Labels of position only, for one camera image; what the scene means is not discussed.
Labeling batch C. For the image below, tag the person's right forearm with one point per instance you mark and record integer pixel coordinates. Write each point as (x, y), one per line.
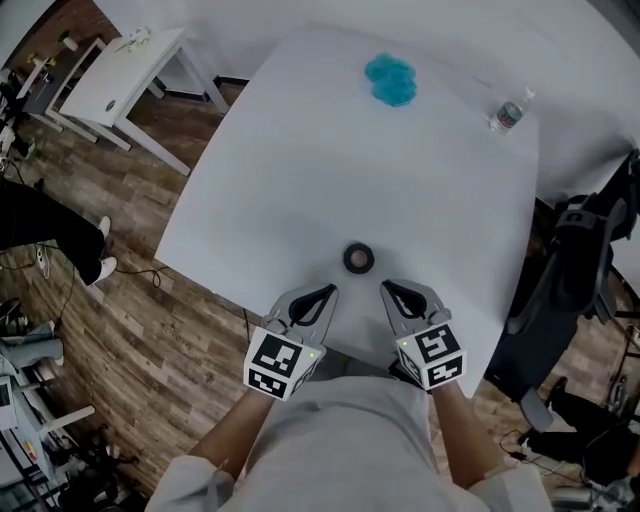
(465, 435)

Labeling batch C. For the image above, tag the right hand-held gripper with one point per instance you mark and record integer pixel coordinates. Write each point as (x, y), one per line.
(435, 350)

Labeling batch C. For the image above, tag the person's left forearm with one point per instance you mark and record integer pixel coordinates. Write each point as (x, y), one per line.
(235, 430)

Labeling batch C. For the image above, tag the black tape roll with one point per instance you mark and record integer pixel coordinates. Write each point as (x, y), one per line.
(369, 262)

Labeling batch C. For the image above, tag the dark top table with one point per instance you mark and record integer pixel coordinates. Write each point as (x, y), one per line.
(47, 87)

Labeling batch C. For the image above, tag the black waist device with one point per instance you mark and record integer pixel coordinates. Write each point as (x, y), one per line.
(402, 375)

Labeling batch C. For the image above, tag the black office chair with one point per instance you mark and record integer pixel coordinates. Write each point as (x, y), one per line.
(634, 170)
(550, 320)

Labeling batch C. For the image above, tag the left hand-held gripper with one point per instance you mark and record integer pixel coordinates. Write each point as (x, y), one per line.
(280, 360)

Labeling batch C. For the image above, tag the person's grey shirt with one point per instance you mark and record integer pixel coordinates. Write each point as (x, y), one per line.
(345, 450)

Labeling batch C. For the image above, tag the white flower bunch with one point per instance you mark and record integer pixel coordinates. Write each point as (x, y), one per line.
(136, 40)

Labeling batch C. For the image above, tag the blue mesh bath sponge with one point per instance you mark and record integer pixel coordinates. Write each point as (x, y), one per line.
(392, 80)

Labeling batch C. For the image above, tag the small white table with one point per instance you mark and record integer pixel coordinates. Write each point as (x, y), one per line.
(125, 82)

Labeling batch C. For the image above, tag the white desk frame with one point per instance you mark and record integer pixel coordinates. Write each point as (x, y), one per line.
(35, 425)

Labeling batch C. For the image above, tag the black bag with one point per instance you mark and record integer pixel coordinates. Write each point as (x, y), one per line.
(590, 425)

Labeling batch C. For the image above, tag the clear plastic water bottle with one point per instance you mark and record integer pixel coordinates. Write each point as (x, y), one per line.
(507, 116)

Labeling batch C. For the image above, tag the white plant pot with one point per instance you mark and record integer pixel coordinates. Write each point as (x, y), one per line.
(69, 42)

